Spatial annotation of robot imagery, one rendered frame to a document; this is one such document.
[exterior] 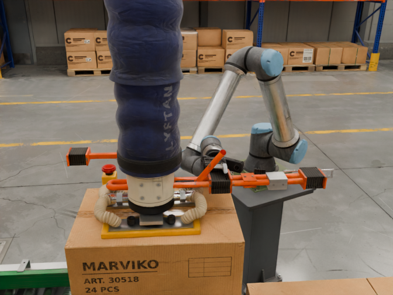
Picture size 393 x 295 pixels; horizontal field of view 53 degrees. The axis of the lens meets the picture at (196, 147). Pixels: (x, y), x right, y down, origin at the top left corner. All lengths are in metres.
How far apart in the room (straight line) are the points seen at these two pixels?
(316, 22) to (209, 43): 2.94
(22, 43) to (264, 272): 8.40
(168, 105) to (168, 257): 0.51
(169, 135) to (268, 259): 1.62
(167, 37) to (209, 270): 0.79
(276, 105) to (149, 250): 1.00
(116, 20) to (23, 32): 8.88
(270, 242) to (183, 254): 1.35
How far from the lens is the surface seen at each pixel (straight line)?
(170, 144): 1.29
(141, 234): 1.38
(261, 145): 2.31
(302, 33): 10.57
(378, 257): 3.33
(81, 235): 1.44
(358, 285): 2.15
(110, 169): 1.96
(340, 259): 3.21
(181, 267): 1.42
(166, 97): 1.24
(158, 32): 1.18
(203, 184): 1.42
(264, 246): 2.65
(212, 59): 8.69
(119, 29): 1.20
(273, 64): 1.85
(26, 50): 10.12
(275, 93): 1.95
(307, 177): 1.50
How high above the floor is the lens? 1.89
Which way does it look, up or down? 23 degrees down
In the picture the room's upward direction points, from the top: 1 degrees clockwise
